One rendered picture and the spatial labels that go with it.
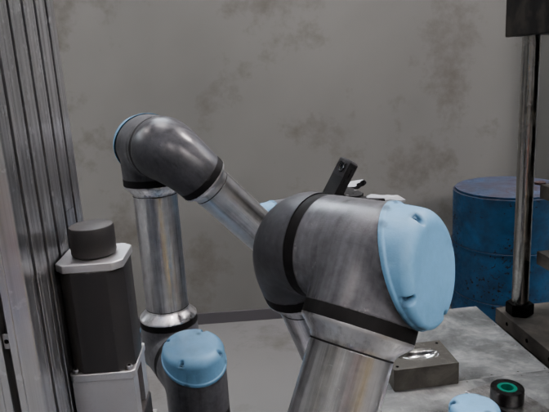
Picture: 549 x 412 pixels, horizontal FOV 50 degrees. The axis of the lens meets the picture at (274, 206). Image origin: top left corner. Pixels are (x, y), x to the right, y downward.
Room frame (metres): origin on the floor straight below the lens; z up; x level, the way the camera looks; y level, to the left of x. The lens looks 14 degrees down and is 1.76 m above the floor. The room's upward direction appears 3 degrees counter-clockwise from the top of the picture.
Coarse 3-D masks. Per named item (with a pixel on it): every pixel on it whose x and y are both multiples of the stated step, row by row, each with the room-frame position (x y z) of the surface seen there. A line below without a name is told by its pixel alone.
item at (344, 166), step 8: (344, 160) 1.30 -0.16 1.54; (336, 168) 1.31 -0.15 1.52; (344, 168) 1.29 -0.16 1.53; (352, 168) 1.28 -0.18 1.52; (336, 176) 1.30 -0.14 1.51; (344, 176) 1.28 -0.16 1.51; (352, 176) 1.29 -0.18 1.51; (328, 184) 1.30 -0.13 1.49; (336, 184) 1.28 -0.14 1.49; (344, 184) 1.28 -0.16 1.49; (328, 192) 1.29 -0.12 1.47; (336, 192) 1.27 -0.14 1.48; (344, 192) 1.28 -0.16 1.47
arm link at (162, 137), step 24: (168, 120) 1.02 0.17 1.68; (144, 144) 0.99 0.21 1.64; (168, 144) 0.98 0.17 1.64; (192, 144) 0.99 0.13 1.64; (144, 168) 1.00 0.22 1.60; (168, 168) 0.97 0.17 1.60; (192, 168) 0.97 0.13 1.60; (216, 168) 0.99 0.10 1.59; (192, 192) 0.98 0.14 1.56; (216, 192) 1.00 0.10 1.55; (240, 192) 1.02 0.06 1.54; (216, 216) 1.02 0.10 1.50; (240, 216) 1.02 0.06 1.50; (264, 216) 1.04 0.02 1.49
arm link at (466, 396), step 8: (456, 400) 0.77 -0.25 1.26; (464, 400) 0.77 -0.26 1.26; (472, 400) 0.77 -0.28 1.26; (480, 400) 0.77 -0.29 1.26; (488, 400) 0.77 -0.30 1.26; (456, 408) 0.75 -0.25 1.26; (464, 408) 0.75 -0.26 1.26; (472, 408) 0.75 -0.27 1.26; (480, 408) 0.75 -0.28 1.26; (488, 408) 0.74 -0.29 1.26; (496, 408) 0.74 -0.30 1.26
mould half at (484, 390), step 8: (488, 384) 1.38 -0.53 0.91; (472, 392) 1.34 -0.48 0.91; (480, 392) 1.34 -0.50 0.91; (488, 392) 1.34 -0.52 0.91; (528, 400) 1.30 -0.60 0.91; (504, 408) 1.27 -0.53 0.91; (520, 408) 1.26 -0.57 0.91; (528, 408) 1.26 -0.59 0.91; (536, 408) 1.26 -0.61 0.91; (544, 408) 1.26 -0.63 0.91
